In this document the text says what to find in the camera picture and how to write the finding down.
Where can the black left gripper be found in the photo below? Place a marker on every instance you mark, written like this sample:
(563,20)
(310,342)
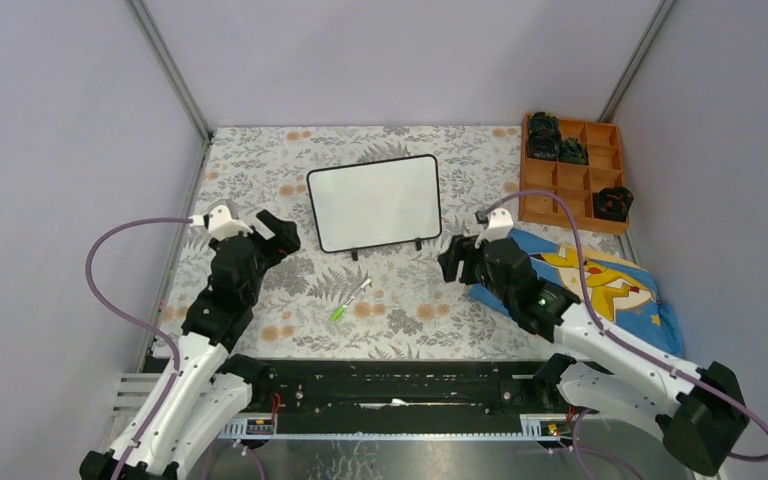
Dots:
(287,238)

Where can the black object tray middle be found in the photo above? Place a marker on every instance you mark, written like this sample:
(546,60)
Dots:
(572,151)

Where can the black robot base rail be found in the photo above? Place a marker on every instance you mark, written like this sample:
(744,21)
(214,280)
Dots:
(389,399)

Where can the aluminium frame post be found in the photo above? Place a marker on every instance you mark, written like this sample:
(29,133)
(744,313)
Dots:
(168,66)
(647,41)

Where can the blue yellow cartoon cloth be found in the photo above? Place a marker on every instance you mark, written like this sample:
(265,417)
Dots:
(621,292)

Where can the black object tray right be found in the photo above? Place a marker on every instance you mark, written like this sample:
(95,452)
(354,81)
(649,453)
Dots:
(613,203)

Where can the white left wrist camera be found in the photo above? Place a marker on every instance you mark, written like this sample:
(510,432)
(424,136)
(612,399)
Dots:
(220,222)

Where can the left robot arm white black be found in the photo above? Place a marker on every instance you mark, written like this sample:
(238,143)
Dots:
(204,384)

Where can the black object tray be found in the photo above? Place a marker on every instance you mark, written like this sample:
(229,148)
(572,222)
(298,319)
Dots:
(572,151)
(540,121)
(544,144)
(613,203)

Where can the small black-framed whiteboard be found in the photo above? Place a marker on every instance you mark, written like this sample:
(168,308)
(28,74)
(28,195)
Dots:
(376,204)

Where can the floral patterned table mat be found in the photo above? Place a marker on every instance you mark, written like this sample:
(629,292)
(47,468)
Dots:
(409,311)

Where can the white marker pen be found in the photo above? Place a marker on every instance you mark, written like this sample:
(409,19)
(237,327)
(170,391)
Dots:
(357,292)

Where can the orange wooden compartment tray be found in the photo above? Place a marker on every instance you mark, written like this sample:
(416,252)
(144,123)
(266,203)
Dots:
(576,184)

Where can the black object tray top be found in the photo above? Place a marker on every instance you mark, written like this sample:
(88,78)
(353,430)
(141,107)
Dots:
(540,121)

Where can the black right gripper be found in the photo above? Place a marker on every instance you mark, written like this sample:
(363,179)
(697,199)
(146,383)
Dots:
(465,251)

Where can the left aluminium frame post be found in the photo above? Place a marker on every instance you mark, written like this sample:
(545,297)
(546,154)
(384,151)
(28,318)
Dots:
(168,66)

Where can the right aluminium frame post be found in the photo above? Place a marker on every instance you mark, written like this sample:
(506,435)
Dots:
(647,41)

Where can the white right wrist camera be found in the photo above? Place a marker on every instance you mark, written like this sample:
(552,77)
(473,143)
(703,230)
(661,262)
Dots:
(497,225)

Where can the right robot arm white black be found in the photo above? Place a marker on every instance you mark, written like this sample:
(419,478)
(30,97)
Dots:
(697,413)

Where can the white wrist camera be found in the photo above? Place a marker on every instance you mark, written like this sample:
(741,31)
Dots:
(497,225)
(220,222)

